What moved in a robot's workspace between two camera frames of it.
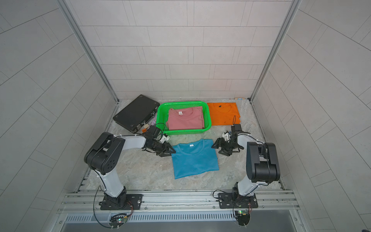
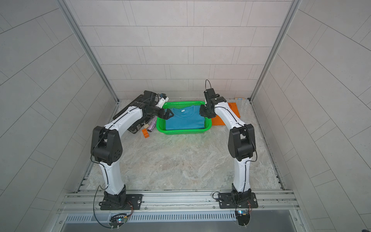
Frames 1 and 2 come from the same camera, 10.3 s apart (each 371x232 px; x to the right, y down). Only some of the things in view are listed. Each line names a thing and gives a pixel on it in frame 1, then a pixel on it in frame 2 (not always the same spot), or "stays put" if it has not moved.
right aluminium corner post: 294,6 stays put
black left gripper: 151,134 to 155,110
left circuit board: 117,220 stays put
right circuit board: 243,217 stays put
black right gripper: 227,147 to 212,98
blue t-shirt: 193,158 to 185,117
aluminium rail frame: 275,206 stays put
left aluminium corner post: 70,16 stays put
